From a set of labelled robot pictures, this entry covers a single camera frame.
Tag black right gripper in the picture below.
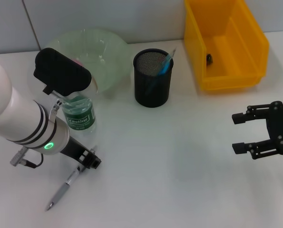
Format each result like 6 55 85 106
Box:
231 101 283 160

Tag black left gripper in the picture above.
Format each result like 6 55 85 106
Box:
59 136 102 170

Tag clear plastic water bottle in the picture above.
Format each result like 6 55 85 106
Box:
60 94 97 133

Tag grey mechanical pen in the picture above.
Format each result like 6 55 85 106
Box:
45 146 97 212

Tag blue scissors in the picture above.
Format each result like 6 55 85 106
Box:
145 59 174 95

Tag clear plastic ruler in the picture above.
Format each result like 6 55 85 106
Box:
155 47 177 76

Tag black mesh pen holder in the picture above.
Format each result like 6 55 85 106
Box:
133 48 175 108

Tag green glass fruit plate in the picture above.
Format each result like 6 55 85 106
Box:
43 28 132 95

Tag yellow plastic bin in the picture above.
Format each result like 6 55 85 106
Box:
184 0 270 92

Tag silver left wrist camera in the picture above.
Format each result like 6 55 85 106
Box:
33 47 99 97

